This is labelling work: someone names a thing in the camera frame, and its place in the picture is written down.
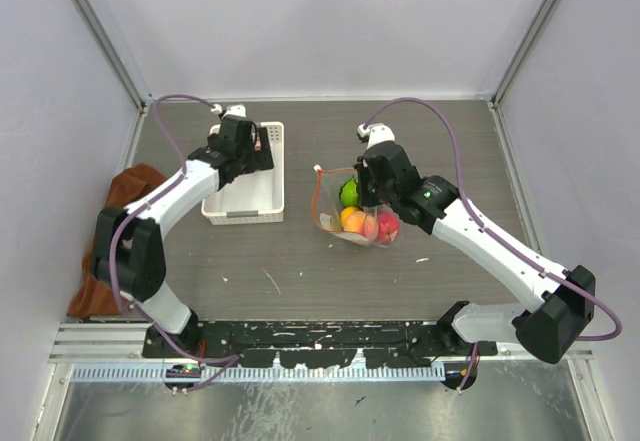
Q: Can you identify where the yellow lemon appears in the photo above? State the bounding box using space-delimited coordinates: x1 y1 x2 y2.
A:
340 206 360 225

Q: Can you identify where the slotted cable duct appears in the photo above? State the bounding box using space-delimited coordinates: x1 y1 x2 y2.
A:
70 361 446 383

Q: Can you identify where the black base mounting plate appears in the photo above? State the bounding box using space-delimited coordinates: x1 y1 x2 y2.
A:
142 319 499 368

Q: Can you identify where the aluminium frame post right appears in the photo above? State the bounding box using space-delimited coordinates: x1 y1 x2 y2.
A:
492 0 584 110

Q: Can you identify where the clear orange zip bag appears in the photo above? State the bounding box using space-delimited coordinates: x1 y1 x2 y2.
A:
311 164 403 248

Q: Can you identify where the aluminium frame post left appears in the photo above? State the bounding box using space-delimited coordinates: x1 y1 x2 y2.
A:
49 0 153 112

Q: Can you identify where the red apple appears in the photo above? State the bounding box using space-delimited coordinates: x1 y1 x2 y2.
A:
375 211 400 244

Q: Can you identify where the green striped ball fruit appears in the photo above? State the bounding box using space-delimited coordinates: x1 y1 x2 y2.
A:
339 178 360 208

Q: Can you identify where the aluminium frame post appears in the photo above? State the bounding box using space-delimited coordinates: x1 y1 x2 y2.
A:
492 0 584 110
49 0 153 112

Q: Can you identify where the peach fruit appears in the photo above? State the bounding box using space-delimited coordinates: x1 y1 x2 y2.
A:
343 211 378 239

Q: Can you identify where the brown cloth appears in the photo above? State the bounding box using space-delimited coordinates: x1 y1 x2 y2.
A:
67 163 166 319

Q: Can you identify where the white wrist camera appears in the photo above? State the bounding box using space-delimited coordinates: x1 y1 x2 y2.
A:
221 104 247 119
357 123 395 149

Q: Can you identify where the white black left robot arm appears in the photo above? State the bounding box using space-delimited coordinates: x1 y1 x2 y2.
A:
92 111 276 357

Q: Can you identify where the white perforated plastic basket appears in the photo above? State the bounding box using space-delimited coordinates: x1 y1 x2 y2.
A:
200 122 285 226

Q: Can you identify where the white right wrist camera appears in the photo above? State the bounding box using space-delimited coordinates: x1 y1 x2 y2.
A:
357 123 395 149

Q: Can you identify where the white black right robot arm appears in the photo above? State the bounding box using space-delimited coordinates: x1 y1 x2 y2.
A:
356 140 596 364

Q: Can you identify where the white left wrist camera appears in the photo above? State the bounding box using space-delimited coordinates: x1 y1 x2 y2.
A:
221 104 247 119

